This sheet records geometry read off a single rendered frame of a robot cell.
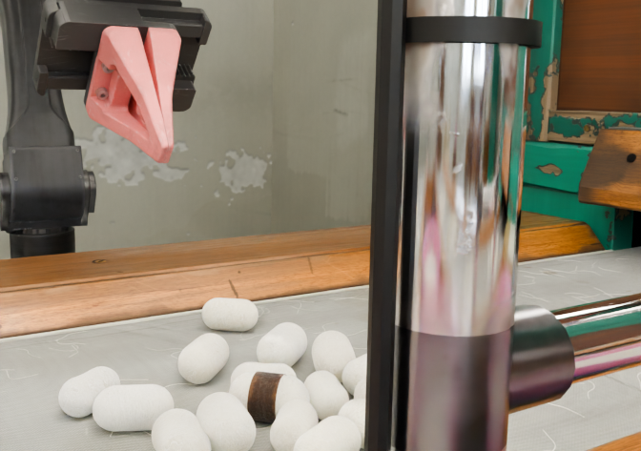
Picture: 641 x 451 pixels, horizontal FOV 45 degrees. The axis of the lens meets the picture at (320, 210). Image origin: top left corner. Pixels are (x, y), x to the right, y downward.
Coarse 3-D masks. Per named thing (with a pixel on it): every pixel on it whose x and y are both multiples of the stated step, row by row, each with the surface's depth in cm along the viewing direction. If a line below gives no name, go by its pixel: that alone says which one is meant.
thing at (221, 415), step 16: (208, 400) 33; (224, 400) 32; (208, 416) 32; (224, 416) 31; (240, 416) 31; (208, 432) 31; (224, 432) 31; (240, 432) 31; (224, 448) 31; (240, 448) 31
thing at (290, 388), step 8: (240, 376) 35; (248, 376) 35; (288, 376) 35; (232, 384) 35; (240, 384) 35; (248, 384) 35; (280, 384) 34; (288, 384) 34; (296, 384) 35; (232, 392) 35; (240, 392) 35; (280, 392) 34; (288, 392) 34; (296, 392) 34; (304, 392) 35; (240, 400) 35; (280, 400) 34; (288, 400) 34
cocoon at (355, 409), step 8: (352, 400) 33; (360, 400) 33; (344, 408) 33; (352, 408) 32; (360, 408) 32; (344, 416) 32; (352, 416) 32; (360, 416) 32; (360, 424) 32; (360, 432) 32
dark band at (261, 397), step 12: (264, 372) 35; (252, 384) 35; (264, 384) 34; (276, 384) 34; (252, 396) 34; (264, 396) 34; (276, 396) 34; (252, 408) 34; (264, 408) 34; (264, 420) 35
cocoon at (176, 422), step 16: (160, 416) 31; (176, 416) 31; (192, 416) 31; (160, 432) 30; (176, 432) 30; (192, 432) 30; (160, 448) 30; (176, 448) 29; (192, 448) 29; (208, 448) 30
